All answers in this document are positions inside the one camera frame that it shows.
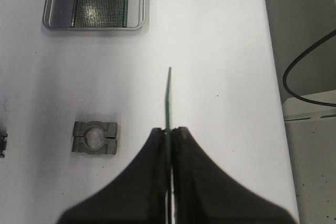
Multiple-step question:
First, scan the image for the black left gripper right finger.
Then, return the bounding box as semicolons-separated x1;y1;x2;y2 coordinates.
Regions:
171;127;295;223

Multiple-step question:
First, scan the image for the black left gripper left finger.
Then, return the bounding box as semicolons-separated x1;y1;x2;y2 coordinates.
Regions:
58;128;168;223

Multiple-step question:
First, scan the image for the green circuit board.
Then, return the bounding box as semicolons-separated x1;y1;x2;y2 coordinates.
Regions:
164;67;172;223
71;0;128;28

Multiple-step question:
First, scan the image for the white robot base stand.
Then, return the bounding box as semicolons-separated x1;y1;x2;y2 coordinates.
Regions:
282;90;335;121

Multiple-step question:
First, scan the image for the silver metal tray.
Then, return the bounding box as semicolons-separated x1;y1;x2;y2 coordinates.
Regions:
41;0;150;31

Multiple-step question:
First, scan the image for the grey metal clamp block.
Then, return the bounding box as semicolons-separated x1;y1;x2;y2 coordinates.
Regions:
71;121;118;155

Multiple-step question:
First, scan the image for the red emergency stop button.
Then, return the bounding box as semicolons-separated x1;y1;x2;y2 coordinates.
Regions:
0;132;8;158

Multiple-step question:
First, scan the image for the black cable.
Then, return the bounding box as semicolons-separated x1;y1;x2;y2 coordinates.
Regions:
282;28;336;108

